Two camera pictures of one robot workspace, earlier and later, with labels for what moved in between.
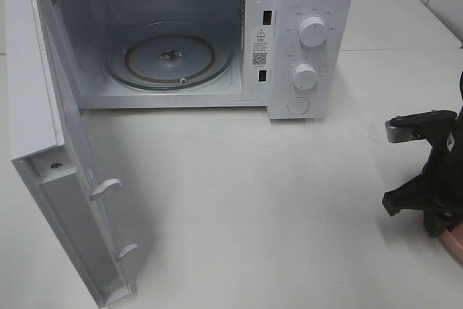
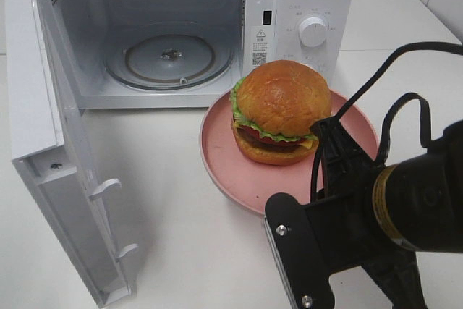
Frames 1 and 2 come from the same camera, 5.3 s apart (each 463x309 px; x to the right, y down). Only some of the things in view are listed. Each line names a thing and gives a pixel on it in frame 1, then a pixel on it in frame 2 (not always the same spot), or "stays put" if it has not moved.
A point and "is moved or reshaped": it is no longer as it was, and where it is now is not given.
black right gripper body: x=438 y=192 → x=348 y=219
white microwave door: x=50 y=142 stays put
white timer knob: x=305 y=77 → x=318 y=66
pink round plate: x=453 y=241 is moved or reshaped
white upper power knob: x=312 y=31 stays put
